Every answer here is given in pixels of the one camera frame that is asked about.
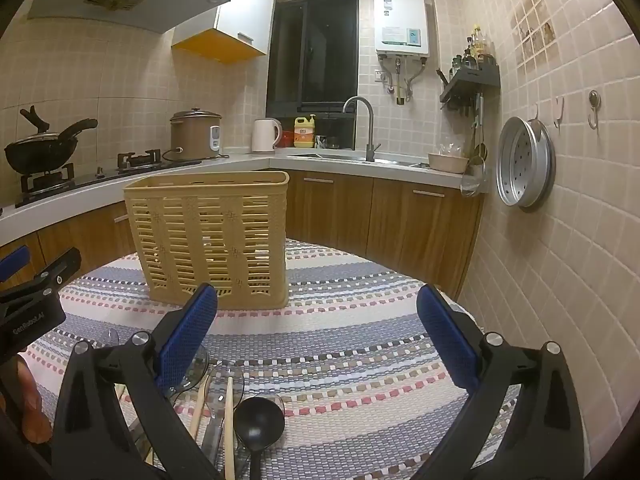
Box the hanging metal strainer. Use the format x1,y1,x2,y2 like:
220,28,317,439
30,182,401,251
460,95,489,198

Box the dark wall spice rack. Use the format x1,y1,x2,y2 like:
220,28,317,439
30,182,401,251
439,66,501,111

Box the black ladle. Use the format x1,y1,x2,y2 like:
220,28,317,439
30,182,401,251
233,396,286,480

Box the striped woven table mat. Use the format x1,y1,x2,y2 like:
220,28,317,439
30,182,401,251
22,237,521,480

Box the white and yellow wall cabinet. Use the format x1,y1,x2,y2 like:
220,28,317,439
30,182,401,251
171,0,278,65

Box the metal wall hook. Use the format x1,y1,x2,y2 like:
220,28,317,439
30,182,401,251
586,90,602,130

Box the metal utensil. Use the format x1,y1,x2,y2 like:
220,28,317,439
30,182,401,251
201,400,227,467

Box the metal faucet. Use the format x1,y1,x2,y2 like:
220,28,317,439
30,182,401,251
342,96,381,163

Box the brown rice cooker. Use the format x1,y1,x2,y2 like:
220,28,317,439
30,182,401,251
169,108,223,162

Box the black wok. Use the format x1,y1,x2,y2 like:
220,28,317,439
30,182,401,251
4,105,99,173

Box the steel sink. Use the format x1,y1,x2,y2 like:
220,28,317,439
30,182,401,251
287,152,431,169

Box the water heater pipes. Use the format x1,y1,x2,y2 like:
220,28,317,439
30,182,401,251
377,55,427,107

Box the dark window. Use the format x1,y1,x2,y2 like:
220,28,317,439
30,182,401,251
266,0,360,150

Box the wooden chopstick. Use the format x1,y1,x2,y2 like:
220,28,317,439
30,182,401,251
222,376,236,480
189,376,213,443

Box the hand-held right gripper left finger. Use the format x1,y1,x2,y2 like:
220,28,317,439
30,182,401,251
50,283,226,480

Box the yellow plastic slotted basket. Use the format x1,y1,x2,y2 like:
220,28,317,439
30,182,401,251
123,170,291,311

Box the beige bowl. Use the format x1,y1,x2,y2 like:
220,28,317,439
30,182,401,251
428,152,470,175

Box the wooden kitchen counter cabinets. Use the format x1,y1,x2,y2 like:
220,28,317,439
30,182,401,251
0,147,486,301

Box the clear plastic spoon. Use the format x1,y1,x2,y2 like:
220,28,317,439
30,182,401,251
169,344,211,396
206,364,246,413

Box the yellow dish soap bottle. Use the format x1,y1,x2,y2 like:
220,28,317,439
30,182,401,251
293,114,318,149

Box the row of seasoning bottles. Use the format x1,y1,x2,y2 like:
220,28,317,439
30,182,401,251
450,24,498,71

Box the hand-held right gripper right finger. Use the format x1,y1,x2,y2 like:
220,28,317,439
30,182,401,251
416,283,590,480

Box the person's left hand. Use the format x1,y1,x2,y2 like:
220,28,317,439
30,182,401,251
16,354,54,445

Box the black gas stove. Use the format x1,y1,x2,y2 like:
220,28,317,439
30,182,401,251
14,149,203,209

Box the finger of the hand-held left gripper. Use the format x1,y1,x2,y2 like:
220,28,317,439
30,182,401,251
0,248,83,306
0,246,31,283

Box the white water heater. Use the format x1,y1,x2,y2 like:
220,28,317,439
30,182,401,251
373,0,432,58

